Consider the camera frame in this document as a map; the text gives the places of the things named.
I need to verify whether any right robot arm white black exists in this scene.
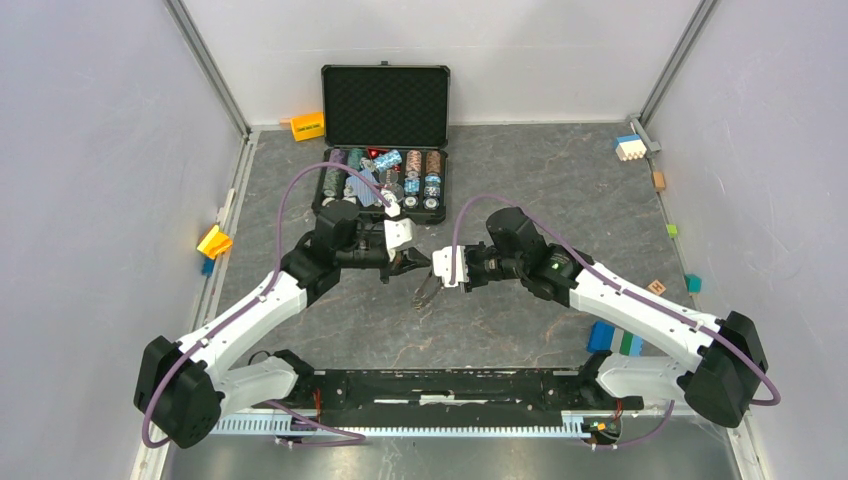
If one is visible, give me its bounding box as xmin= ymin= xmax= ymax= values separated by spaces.
xmin=444 ymin=207 xmax=780 ymax=428

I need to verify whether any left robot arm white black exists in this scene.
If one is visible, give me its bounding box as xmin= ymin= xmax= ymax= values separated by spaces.
xmin=133 ymin=200 xmax=430 ymax=448

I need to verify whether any blue playing card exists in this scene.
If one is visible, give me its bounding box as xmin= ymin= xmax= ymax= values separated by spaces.
xmin=343 ymin=169 xmax=379 ymax=207

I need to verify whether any black poker chip case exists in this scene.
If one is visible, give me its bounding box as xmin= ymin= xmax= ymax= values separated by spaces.
xmin=321 ymin=63 xmax=451 ymax=225

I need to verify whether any blue green toy brick stack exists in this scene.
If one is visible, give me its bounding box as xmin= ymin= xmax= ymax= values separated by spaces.
xmin=586 ymin=321 xmax=643 ymax=357

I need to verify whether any yellow box at back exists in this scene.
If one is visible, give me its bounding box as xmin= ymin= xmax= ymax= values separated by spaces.
xmin=289 ymin=112 xmax=326 ymax=142

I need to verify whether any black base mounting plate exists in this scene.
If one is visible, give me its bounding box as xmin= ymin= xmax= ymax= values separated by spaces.
xmin=280 ymin=368 xmax=644 ymax=428

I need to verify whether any wooden letter cube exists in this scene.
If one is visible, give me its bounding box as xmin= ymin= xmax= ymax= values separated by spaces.
xmin=647 ymin=280 xmax=667 ymax=296

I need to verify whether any blue white toy brick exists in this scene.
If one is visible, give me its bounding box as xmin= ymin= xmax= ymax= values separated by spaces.
xmin=615 ymin=134 xmax=648 ymax=161

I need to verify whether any yellow orange block left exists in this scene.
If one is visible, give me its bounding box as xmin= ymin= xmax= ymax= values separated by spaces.
xmin=196 ymin=224 xmax=233 ymax=260

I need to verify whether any small blue block left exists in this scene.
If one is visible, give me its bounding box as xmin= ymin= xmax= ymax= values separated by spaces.
xmin=201 ymin=258 xmax=215 ymax=277

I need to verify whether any orange wooden cube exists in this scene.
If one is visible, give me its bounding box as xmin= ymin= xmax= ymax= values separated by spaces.
xmin=652 ymin=171 xmax=666 ymax=192

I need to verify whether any teal small cube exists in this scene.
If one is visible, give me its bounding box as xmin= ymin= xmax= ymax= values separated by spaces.
xmin=684 ymin=273 xmax=702 ymax=294

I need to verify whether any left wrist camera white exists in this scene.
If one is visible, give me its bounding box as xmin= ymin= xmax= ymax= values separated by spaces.
xmin=383 ymin=200 xmax=414 ymax=261

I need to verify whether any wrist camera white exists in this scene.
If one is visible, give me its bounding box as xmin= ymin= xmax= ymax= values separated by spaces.
xmin=383 ymin=200 xmax=414 ymax=261
xmin=431 ymin=246 xmax=469 ymax=288

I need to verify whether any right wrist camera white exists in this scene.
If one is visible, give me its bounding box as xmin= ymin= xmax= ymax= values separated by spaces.
xmin=431 ymin=246 xmax=469 ymax=288

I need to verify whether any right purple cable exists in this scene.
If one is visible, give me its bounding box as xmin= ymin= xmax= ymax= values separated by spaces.
xmin=450 ymin=193 xmax=782 ymax=452

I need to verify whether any purple cable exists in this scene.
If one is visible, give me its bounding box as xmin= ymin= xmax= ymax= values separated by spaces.
xmin=141 ymin=161 xmax=399 ymax=450
xmin=450 ymin=193 xmax=782 ymax=452

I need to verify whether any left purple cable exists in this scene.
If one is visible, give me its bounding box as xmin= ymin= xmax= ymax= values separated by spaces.
xmin=141 ymin=161 xmax=399 ymax=450

